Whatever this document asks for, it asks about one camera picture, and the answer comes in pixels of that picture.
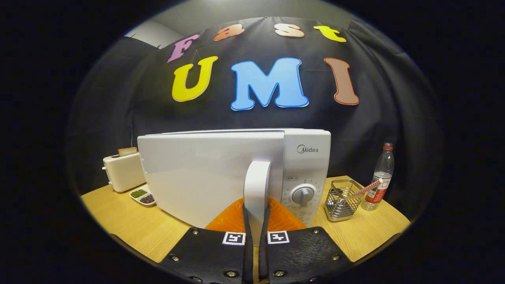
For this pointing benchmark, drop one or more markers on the white microwave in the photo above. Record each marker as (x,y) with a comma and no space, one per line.
(197,177)

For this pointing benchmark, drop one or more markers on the cream toaster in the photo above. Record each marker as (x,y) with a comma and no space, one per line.
(124,171)

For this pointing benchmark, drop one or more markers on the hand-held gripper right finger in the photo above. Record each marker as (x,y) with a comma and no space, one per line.
(263,260)

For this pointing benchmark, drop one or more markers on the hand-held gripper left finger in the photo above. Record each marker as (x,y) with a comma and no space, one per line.
(248,260)

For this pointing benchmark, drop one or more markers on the red white striped straw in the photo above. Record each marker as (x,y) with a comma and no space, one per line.
(369,187)

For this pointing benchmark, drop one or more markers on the clear plastic water bottle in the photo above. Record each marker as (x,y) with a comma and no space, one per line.
(382,169)

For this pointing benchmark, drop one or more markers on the toast slice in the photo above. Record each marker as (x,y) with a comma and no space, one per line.
(127,151)

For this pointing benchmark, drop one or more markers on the white divided bean dish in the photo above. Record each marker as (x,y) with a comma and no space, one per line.
(143,196)

